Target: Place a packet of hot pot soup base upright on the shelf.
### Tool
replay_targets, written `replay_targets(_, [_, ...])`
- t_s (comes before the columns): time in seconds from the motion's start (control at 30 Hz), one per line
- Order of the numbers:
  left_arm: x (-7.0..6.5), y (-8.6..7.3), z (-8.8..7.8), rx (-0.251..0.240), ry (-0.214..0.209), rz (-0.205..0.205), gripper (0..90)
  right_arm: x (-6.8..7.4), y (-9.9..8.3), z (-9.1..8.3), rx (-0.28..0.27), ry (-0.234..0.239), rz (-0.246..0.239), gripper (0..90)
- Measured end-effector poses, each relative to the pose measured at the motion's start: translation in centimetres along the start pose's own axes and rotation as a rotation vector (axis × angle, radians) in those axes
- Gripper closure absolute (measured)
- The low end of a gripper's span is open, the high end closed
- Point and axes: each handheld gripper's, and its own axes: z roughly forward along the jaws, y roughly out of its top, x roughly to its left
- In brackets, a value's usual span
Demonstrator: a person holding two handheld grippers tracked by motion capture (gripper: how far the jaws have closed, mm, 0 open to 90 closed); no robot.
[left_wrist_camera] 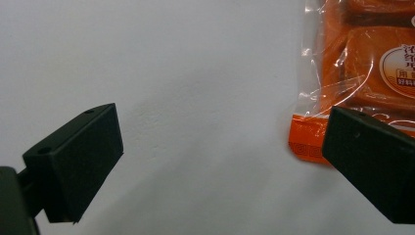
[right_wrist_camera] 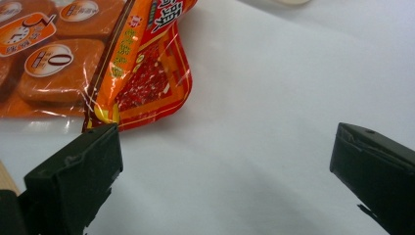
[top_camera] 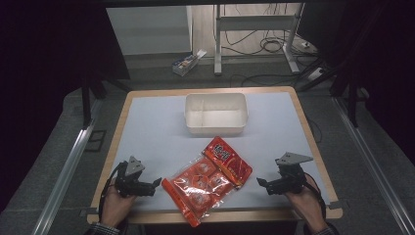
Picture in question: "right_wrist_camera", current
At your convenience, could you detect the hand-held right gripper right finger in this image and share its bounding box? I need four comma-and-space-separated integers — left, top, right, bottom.
329, 121, 415, 235

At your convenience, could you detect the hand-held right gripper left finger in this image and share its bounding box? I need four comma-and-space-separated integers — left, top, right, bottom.
23, 122, 124, 235

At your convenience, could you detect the red snack packet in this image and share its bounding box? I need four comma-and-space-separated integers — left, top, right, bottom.
81, 0, 199, 133

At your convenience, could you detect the wooden board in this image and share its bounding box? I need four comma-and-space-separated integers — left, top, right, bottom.
0, 160, 22, 196

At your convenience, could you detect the orange bread packet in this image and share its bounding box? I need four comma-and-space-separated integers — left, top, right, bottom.
0, 0, 131, 119

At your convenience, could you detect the white round object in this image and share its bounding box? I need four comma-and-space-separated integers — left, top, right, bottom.
272, 0, 312, 6

